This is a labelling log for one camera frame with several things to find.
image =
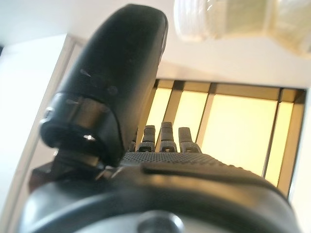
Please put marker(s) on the yellow drink bottle white cap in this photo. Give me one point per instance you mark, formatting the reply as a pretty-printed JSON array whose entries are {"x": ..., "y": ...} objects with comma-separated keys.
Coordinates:
[{"x": 233, "y": 19}]

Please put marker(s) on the glowing window dark frame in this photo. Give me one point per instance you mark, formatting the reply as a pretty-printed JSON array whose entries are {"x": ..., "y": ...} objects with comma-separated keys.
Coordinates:
[{"x": 238, "y": 126}]

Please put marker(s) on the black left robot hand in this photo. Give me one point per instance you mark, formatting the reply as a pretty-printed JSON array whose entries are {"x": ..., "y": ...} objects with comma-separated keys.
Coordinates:
[{"x": 116, "y": 72}]

